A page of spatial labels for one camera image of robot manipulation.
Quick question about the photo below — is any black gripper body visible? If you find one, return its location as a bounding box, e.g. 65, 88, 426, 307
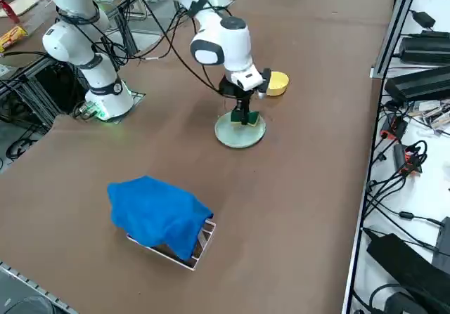
218, 67, 272, 101

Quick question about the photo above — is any green and yellow sponge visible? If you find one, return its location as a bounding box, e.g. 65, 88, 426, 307
230, 110, 261, 128

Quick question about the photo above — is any pale green round plate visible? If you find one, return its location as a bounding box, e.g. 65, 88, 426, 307
214, 112, 267, 150

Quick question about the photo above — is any small yellow dish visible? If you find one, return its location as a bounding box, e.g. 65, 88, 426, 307
264, 70, 290, 98

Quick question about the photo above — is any metal dish rack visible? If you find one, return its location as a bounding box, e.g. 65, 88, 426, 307
125, 218, 217, 272

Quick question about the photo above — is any blue cloth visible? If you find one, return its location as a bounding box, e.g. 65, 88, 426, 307
106, 175, 214, 261

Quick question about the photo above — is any red and black device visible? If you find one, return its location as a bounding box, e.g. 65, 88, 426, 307
381, 115, 409, 141

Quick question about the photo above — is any black and orange adapter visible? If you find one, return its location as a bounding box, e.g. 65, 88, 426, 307
392, 140, 428, 177

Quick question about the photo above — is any long black power brick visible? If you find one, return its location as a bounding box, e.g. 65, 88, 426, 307
385, 66, 450, 103

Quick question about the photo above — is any bare circuit board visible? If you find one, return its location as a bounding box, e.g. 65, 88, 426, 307
418, 99, 450, 129

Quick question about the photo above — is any small black power adapter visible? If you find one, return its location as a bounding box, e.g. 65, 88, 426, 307
410, 11, 437, 29

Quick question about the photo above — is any large black power supply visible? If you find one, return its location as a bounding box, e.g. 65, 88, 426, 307
366, 233, 450, 314

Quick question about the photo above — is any yellow and red snack packet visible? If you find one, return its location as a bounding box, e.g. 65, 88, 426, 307
0, 25, 28, 53

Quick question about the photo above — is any wooden board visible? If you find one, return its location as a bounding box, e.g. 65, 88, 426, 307
0, 0, 42, 18

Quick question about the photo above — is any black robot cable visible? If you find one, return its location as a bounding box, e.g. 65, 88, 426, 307
165, 11, 226, 96

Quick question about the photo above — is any aluminium frame post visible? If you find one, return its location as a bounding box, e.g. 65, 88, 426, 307
371, 0, 423, 79

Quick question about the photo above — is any black cable with ferrite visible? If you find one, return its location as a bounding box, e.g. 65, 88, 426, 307
364, 187, 447, 227

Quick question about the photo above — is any aluminium table frame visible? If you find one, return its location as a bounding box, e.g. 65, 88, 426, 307
0, 52, 89, 132

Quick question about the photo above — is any grey slotted rail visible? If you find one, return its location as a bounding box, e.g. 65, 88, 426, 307
0, 260, 78, 314

